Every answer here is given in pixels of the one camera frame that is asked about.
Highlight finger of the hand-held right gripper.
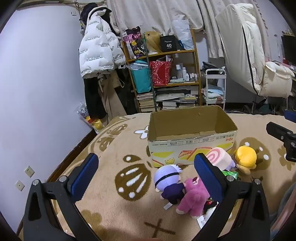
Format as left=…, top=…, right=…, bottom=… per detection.
left=266, top=122, right=296, bottom=163

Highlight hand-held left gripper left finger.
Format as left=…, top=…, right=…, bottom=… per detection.
left=23, top=152, right=100, bottom=241

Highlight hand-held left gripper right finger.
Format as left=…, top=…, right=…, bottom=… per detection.
left=194, top=153, right=270, bottom=241

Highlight green packet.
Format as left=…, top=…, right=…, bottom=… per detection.
left=221, top=170, right=239, bottom=181

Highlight pink swirl roll plush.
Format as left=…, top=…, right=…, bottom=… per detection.
left=206, top=147, right=236, bottom=172

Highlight pink bear plush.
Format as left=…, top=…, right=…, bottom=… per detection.
left=175, top=176, right=210, bottom=219

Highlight black tissue packet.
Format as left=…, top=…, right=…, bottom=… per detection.
left=203, top=199, right=219, bottom=216

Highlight printed cardboard box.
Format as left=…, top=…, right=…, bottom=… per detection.
left=147, top=105, right=238, bottom=168

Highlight yellow plush toy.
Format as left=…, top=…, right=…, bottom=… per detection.
left=235, top=146, right=258, bottom=175

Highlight white-haired doll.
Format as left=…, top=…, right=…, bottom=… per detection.
left=154, top=164, right=186, bottom=205

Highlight white paper label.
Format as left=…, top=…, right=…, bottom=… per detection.
left=196, top=214, right=210, bottom=229

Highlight cream pillow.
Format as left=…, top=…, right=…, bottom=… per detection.
left=258, top=61, right=296, bottom=98

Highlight yellow toy in plastic bag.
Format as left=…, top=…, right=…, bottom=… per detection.
left=77, top=102, right=104, bottom=134

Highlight white trolley cart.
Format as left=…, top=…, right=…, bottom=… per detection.
left=201, top=68, right=226, bottom=110

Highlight grey cloth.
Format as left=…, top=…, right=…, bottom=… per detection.
left=269, top=183, right=296, bottom=238

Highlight black monitor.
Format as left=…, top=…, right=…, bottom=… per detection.
left=281, top=35, right=296, bottom=68

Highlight black pants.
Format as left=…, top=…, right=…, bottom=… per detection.
left=83, top=77, right=108, bottom=119

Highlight stack of books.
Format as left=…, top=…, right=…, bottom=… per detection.
left=135, top=91, right=158, bottom=113
left=157, top=93, right=197, bottom=110

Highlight beige trench coat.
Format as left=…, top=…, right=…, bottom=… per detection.
left=97, top=71, right=128, bottom=122

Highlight white duvet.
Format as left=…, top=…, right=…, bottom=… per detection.
left=215, top=3, right=271, bottom=96

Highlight wooden shelf unit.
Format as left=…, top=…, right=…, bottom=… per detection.
left=121, top=35, right=203, bottom=113

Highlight group of small bottles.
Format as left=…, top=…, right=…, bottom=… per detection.
left=171, top=64, right=199, bottom=82

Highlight red patterned bag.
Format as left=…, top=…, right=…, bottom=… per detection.
left=149, top=60, right=173, bottom=87

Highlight teal bag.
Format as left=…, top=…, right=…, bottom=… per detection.
left=130, top=60, right=152, bottom=93

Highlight white puffer jacket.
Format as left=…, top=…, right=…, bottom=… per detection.
left=79, top=6, right=127, bottom=80

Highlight clear plastic bag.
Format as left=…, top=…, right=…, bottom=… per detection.
left=172, top=20, right=195, bottom=51

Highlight black box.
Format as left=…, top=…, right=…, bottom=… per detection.
left=160, top=35, right=182, bottom=53

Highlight purple printed bag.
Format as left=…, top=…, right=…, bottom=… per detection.
left=122, top=26, right=148, bottom=59

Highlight blonde wig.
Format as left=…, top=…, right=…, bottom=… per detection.
left=144, top=31, right=163, bottom=55

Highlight black hanging garment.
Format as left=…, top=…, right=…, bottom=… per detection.
left=80, top=3, right=121, bottom=33

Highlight white curtain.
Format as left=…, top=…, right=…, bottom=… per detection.
left=106, top=0, right=232, bottom=58

